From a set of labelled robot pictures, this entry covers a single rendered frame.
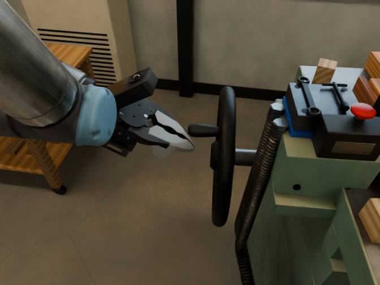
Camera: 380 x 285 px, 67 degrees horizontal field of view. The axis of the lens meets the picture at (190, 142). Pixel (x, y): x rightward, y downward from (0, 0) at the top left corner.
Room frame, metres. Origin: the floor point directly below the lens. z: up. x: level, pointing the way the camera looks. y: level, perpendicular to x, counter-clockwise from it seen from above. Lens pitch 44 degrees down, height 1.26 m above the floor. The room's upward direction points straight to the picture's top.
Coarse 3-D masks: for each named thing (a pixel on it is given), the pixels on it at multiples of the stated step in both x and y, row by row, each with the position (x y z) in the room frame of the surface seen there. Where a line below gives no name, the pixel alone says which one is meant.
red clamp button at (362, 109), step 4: (356, 104) 0.31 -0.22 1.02; (360, 104) 0.31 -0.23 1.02; (364, 104) 0.31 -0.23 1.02; (352, 108) 0.30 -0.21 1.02; (356, 108) 0.30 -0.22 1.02; (360, 108) 0.30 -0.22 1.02; (364, 108) 0.30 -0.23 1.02; (368, 108) 0.30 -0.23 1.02; (372, 108) 0.30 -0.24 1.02; (352, 112) 0.30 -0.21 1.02; (356, 112) 0.29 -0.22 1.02; (360, 112) 0.29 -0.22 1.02; (364, 112) 0.29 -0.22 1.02; (368, 112) 0.29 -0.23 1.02; (372, 112) 0.29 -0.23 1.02; (360, 116) 0.29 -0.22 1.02; (364, 116) 0.29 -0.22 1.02; (368, 116) 0.29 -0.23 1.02; (372, 116) 0.29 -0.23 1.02
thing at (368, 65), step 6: (372, 54) 0.61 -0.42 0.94; (378, 54) 0.61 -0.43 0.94; (372, 60) 0.60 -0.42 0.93; (378, 60) 0.58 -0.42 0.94; (366, 66) 0.61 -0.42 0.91; (372, 66) 0.59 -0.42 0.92; (378, 66) 0.57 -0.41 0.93; (372, 72) 0.58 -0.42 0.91; (378, 72) 0.56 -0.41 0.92; (378, 78) 0.55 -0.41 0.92
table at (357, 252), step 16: (304, 80) 0.56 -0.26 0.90; (336, 80) 0.56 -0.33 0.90; (352, 80) 0.56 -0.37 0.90; (368, 80) 0.56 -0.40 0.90; (272, 192) 0.28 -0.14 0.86; (352, 192) 0.26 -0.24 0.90; (368, 192) 0.26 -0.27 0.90; (272, 208) 0.26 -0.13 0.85; (288, 208) 0.25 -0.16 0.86; (304, 208) 0.25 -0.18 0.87; (320, 208) 0.25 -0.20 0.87; (336, 208) 0.25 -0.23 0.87; (352, 208) 0.23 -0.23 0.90; (336, 224) 0.23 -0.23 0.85; (352, 224) 0.20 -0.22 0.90; (352, 240) 0.19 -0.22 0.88; (368, 240) 0.18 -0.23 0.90; (352, 256) 0.17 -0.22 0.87; (368, 256) 0.16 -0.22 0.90; (352, 272) 0.15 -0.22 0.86; (368, 272) 0.14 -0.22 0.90
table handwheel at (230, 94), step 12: (228, 96) 0.43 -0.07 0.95; (228, 108) 0.39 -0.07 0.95; (228, 120) 0.37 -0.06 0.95; (228, 132) 0.35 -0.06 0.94; (216, 144) 0.42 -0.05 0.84; (228, 144) 0.33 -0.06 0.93; (216, 156) 0.39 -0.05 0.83; (228, 156) 0.32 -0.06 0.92; (240, 156) 0.40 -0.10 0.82; (252, 156) 0.40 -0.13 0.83; (216, 168) 0.39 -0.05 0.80; (228, 168) 0.30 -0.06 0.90; (216, 180) 0.30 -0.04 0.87; (228, 180) 0.29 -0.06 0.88; (216, 192) 0.29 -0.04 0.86; (228, 192) 0.28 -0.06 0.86; (216, 204) 0.28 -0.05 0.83; (228, 204) 0.28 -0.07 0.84; (216, 216) 0.27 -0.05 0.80
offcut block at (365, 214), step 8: (368, 200) 0.22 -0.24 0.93; (376, 200) 0.22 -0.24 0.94; (368, 208) 0.21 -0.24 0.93; (376, 208) 0.20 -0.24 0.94; (360, 216) 0.21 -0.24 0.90; (368, 216) 0.20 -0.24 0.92; (376, 216) 0.20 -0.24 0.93; (368, 224) 0.20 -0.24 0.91; (376, 224) 0.19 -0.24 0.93; (368, 232) 0.19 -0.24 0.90; (376, 232) 0.18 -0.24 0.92; (376, 240) 0.18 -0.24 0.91
